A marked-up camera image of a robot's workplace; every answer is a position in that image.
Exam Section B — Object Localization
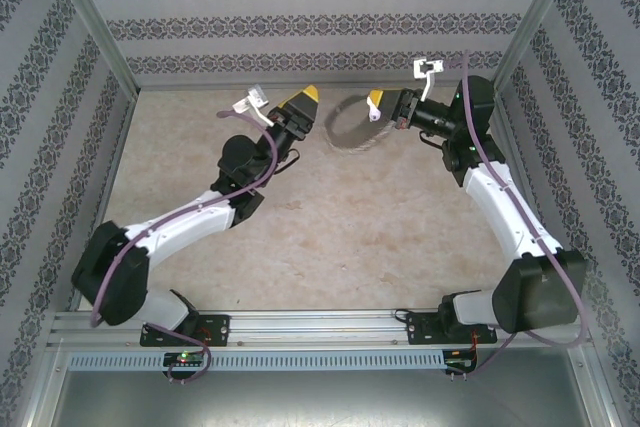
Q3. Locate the small controller board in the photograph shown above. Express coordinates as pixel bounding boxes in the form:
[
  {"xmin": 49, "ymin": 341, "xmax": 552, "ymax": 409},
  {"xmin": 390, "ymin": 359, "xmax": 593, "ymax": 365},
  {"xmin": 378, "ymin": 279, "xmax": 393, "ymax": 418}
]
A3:
[
  {"xmin": 163, "ymin": 351, "xmax": 207, "ymax": 368},
  {"xmin": 444, "ymin": 349, "xmax": 479, "ymax": 373}
]

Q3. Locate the grey sheet metal panel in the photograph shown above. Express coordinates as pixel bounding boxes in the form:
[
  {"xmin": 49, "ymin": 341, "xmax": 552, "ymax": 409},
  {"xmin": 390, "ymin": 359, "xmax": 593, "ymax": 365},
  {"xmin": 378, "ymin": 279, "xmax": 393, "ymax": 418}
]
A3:
[{"xmin": 49, "ymin": 369, "xmax": 609, "ymax": 427}]

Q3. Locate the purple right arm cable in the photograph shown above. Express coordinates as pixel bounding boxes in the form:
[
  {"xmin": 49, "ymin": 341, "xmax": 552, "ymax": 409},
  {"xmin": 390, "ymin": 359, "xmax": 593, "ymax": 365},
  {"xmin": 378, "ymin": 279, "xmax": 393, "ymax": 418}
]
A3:
[{"xmin": 446, "ymin": 49, "xmax": 589, "ymax": 383}]

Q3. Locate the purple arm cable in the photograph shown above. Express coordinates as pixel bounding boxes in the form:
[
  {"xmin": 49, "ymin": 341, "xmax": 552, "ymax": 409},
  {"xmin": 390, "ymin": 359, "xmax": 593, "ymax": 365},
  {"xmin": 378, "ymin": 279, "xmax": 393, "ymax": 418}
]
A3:
[
  {"xmin": 446, "ymin": 49, "xmax": 589, "ymax": 383},
  {"xmin": 89, "ymin": 110, "xmax": 279, "ymax": 386}
]

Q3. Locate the aluminium frame rail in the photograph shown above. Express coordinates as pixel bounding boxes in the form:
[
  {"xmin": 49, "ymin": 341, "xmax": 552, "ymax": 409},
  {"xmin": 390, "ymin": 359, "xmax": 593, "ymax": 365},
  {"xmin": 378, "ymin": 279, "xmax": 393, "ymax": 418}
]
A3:
[
  {"xmin": 67, "ymin": 89, "xmax": 139, "ymax": 312},
  {"xmin": 135, "ymin": 80, "xmax": 494, "ymax": 92},
  {"xmin": 480, "ymin": 85, "xmax": 559, "ymax": 309}
]

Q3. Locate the aluminium frame post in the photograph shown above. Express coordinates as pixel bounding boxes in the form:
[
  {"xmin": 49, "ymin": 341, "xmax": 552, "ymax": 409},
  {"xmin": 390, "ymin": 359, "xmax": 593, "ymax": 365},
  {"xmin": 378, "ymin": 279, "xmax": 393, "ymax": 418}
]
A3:
[
  {"xmin": 488, "ymin": 0, "xmax": 586, "ymax": 94},
  {"xmin": 42, "ymin": 0, "xmax": 140, "ymax": 93}
]

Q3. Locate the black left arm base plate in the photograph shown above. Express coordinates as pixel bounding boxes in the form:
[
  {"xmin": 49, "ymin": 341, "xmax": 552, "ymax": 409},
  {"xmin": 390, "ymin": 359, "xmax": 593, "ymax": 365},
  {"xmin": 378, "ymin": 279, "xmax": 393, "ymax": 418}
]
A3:
[{"xmin": 139, "ymin": 314, "xmax": 232, "ymax": 348}]

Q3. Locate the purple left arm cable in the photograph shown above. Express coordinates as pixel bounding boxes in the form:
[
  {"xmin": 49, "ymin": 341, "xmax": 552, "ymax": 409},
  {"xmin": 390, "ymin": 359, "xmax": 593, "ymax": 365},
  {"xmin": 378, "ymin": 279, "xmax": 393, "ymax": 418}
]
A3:
[{"xmin": 89, "ymin": 110, "xmax": 279, "ymax": 386}]

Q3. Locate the wide aluminium mounting rail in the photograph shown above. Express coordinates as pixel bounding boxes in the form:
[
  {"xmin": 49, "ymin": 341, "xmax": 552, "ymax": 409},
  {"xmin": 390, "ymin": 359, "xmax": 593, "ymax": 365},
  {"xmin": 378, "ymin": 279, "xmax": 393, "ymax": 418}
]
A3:
[{"xmin": 47, "ymin": 309, "xmax": 594, "ymax": 349}]

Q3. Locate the grey slotted cable duct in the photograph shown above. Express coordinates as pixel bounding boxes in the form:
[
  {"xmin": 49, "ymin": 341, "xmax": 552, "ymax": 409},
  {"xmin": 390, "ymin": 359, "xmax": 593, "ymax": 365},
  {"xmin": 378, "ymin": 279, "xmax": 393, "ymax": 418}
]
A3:
[{"xmin": 67, "ymin": 350, "xmax": 447, "ymax": 372}]

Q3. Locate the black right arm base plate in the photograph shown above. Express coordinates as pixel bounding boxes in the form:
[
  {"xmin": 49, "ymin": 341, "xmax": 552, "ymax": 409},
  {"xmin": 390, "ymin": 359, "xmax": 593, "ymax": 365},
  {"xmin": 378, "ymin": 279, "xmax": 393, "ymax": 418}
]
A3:
[{"xmin": 405, "ymin": 311, "xmax": 499, "ymax": 347}]

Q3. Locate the aluminium frame strut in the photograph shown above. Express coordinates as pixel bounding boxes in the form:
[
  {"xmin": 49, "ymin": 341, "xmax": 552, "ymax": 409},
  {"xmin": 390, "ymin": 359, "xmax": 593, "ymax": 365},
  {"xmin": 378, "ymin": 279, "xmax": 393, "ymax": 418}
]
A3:
[
  {"xmin": 569, "ymin": 346, "xmax": 624, "ymax": 427},
  {"xmin": 12, "ymin": 339, "xmax": 69, "ymax": 427}
]

